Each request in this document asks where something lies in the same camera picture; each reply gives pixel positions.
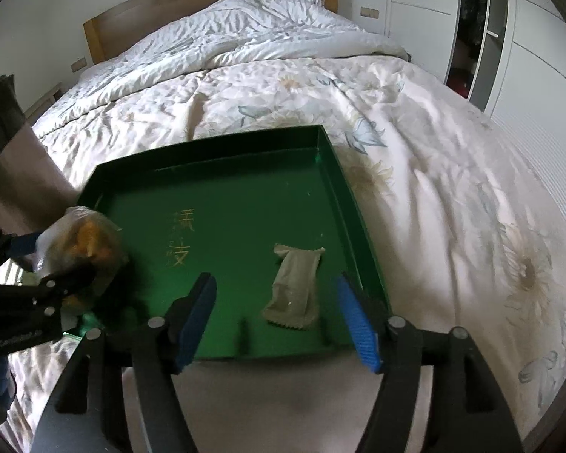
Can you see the beige snack packet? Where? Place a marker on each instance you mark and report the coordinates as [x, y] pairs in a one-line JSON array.
[[295, 288]]

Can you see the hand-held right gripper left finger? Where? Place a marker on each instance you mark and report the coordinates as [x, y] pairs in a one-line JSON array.
[[198, 321]]

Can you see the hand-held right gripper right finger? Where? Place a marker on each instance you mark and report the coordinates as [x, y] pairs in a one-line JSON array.
[[358, 325]]

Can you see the wooden headboard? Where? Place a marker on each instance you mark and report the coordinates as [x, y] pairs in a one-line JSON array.
[[122, 23]]

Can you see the white wardrobe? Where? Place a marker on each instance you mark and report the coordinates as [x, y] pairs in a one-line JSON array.
[[533, 80]]

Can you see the wall socket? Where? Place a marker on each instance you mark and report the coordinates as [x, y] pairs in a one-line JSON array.
[[370, 12], [79, 64]]

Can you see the floral blanket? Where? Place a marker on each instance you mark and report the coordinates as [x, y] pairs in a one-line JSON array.
[[429, 174]]

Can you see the beige low wall shelf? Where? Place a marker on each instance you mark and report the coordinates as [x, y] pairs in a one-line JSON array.
[[45, 99]]

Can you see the white leaf-print duvet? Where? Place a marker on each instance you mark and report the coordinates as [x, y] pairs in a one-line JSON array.
[[264, 33]]

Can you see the clear packet of orange snacks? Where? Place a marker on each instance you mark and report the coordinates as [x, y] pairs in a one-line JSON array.
[[87, 240]]

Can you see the green tray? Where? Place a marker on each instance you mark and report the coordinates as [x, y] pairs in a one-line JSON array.
[[236, 198]]

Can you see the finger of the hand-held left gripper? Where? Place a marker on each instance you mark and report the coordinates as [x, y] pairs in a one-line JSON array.
[[66, 283], [23, 244]]

